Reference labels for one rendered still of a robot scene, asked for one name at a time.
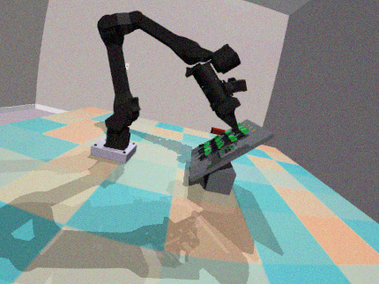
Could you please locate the grey switch panel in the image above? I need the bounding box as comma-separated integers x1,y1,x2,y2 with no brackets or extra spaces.
189,119,274,196

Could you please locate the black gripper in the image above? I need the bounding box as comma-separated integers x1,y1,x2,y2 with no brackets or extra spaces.
201,78,241,131

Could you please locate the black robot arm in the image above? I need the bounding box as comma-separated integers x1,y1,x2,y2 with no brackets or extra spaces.
97,11,247,150

